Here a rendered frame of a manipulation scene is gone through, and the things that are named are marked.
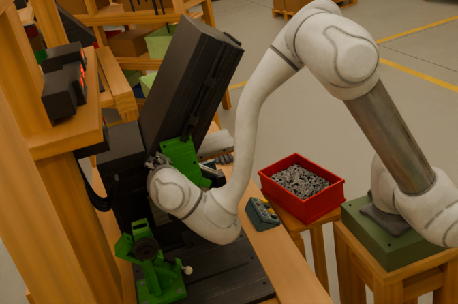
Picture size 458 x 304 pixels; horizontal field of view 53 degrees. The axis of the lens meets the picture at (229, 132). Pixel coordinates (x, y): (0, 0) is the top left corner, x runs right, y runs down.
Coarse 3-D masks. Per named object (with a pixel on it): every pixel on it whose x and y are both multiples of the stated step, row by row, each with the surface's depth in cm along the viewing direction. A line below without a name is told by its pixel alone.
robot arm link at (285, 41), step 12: (324, 0) 113; (300, 12) 115; (312, 12) 110; (324, 12) 109; (336, 12) 112; (288, 24) 116; (300, 24) 109; (288, 36) 112; (276, 48) 116; (288, 48) 114; (288, 60) 116; (300, 60) 113
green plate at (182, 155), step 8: (184, 136) 163; (160, 144) 161; (168, 144) 162; (176, 144) 163; (184, 144) 163; (192, 144) 164; (168, 152) 162; (176, 152) 163; (184, 152) 164; (192, 152) 164; (176, 160) 164; (184, 160) 164; (192, 160) 165; (184, 168) 165; (192, 168) 165; (192, 176) 166; (200, 176) 166
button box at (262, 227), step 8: (248, 200) 178; (248, 208) 176; (256, 208) 170; (264, 208) 173; (248, 216) 174; (256, 216) 169; (264, 216) 166; (256, 224) 167; (264, 224) 166; (272, 224) 167
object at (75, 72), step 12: (48, 48) 169; (60, 48) 166; (72, 48) 163; (48, 60) 157; (60, 60) 158; (72, 60) 159; (84, 60) 165; (48, 72) 158; (60, 72) 138; (72, 72) 136; (72, 84) 128; (84, 84) 141; (84, 96) 131
